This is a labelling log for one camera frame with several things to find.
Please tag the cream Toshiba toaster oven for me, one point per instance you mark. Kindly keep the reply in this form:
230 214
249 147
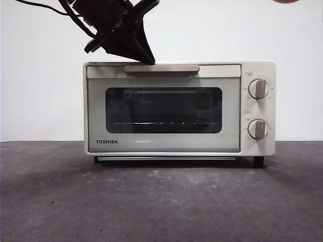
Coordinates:
255 111

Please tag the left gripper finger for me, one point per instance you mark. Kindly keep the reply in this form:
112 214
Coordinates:
147 48
123 46

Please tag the cream oven knob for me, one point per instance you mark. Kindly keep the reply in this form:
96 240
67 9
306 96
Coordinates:
258 88
258 129

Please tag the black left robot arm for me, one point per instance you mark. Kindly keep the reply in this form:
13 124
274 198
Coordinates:
106 15

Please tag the metal crumb tray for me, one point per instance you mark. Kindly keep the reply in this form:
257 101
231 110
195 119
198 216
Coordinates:
166 158

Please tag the brown egg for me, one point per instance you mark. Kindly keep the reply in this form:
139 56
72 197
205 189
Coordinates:
285 1

